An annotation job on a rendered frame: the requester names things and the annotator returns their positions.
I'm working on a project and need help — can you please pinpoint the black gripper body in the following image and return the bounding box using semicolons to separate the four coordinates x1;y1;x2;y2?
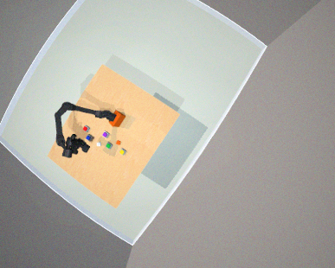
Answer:
71;134;90;152

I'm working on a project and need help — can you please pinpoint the blue button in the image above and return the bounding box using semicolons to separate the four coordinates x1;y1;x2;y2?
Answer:
86;134;93;141

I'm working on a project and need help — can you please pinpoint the red button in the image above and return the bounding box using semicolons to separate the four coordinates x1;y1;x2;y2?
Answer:
83;125;90;132

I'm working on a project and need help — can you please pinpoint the yellow button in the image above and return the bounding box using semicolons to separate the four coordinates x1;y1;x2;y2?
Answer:
119;149;126;156

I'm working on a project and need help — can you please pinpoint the purple button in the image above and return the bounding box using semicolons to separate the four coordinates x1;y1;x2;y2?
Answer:
102;131;109;138

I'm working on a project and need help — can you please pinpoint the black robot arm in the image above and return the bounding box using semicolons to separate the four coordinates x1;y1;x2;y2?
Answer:
55;102;117;158

